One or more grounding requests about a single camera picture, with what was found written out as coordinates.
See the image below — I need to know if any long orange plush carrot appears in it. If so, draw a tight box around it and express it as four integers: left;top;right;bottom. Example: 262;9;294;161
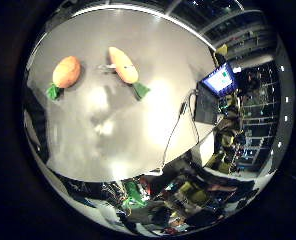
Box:
107;46;151;101

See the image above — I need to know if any white box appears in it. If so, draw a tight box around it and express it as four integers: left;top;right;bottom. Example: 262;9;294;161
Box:
197;131;218;168

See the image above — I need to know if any green bag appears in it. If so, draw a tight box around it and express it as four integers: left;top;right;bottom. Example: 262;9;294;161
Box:
122;179;147;208

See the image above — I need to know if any open black laptop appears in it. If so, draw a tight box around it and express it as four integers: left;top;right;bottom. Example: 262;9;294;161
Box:
193;62;239;125

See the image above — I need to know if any round orange plush vegetable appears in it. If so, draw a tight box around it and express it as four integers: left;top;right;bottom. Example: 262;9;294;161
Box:
46;55;82;101

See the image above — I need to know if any yellow object by shelves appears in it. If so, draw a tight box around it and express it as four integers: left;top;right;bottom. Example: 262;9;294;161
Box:
215;43;229;57

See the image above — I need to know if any thin grey cable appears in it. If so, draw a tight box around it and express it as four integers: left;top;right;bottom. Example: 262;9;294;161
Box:
160;89;201;171

